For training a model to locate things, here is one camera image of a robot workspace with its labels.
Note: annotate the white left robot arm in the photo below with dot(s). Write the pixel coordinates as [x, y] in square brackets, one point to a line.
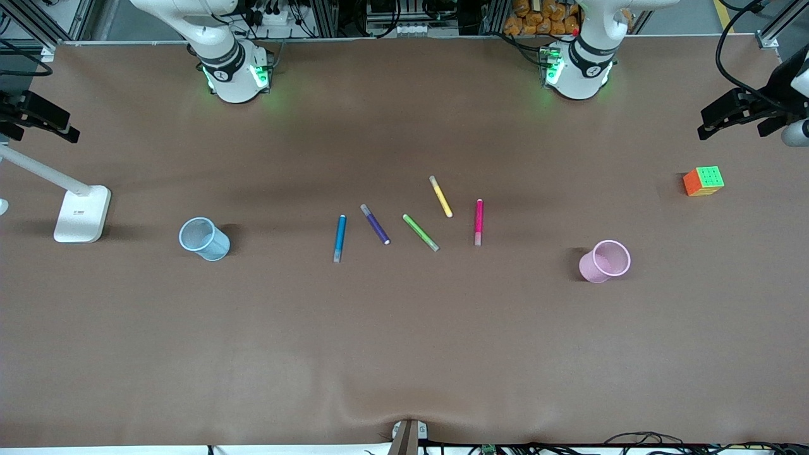
[584, 63]

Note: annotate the multicolour puzzle cube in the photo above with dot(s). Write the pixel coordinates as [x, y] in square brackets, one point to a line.
[703, 181]

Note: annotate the orange snack bags pile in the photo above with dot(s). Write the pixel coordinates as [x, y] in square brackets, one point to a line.
[543, 19]

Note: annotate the white desk lamp stand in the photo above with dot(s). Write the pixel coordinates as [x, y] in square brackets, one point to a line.
[79, 215]

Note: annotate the blue marker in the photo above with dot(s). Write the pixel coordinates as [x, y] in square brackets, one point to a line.
[340, 237]

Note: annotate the yellow marker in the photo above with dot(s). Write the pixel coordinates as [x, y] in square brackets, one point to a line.
[440, 196]

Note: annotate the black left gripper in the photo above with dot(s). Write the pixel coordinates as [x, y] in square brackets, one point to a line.
[760, 105]

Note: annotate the white power strip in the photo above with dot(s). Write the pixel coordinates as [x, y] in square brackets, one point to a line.
[272, 16]

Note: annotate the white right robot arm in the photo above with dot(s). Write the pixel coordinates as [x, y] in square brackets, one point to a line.
[221, 57]

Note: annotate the green marker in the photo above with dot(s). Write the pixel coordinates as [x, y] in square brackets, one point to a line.
[420, 232]

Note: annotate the pink marker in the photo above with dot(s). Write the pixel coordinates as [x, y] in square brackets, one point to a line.
[478, 221]

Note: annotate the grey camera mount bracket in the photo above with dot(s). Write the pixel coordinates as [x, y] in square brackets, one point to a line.
[407, 439]

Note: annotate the blue mesh cup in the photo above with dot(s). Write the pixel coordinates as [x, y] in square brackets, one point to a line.
[205, 240]

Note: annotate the aluminium corner bracket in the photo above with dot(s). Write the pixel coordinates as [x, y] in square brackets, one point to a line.
[768, 40]

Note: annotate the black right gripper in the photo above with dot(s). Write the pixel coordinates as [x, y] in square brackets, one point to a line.
[14, 109]

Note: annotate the pink mesh cup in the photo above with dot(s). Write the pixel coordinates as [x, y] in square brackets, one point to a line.
[603, 262]

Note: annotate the purple marker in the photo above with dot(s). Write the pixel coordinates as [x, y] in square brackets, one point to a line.
[375, 224]

